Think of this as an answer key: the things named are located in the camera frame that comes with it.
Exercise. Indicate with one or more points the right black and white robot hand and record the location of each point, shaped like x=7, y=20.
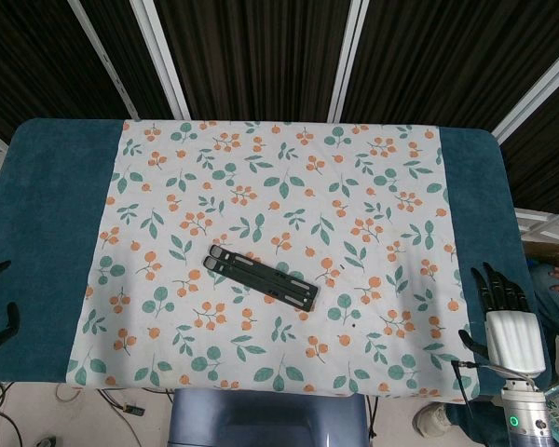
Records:
x=512, y=342

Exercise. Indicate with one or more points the brown cardboard box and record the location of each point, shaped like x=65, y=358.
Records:
x=552, y=253

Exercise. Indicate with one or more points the black floor plug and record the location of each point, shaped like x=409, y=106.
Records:
x=46, y=441

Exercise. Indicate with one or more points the white floral print cloth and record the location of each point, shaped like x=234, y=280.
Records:
x=270, y=186

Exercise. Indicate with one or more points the white sneaker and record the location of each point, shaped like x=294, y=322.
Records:
x=429, y=419

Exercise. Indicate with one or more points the white metal rack frame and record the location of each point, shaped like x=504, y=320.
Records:
x=547, y=223

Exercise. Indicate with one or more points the small black floor device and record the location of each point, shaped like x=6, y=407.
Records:
x=134, y=410

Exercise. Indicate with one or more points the teal table cover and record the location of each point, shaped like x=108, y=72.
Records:
x=46, y=233

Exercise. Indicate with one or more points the thin white frame beam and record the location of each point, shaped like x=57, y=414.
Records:
x=103, y=60

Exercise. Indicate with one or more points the wide white frame beam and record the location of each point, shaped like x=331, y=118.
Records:
x=160, y=58
x=348, y=60
x=538, y=93

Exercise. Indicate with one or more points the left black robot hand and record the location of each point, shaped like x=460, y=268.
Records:
x=12, y=316

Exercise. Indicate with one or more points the person's blue jeans leg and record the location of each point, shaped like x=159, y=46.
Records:
x=556, y=326

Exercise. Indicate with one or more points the dark grey folding laptop stand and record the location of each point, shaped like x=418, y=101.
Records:
x=261, y=278

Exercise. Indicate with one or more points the blue robot torso base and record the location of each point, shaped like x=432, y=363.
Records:
x=265, y=419

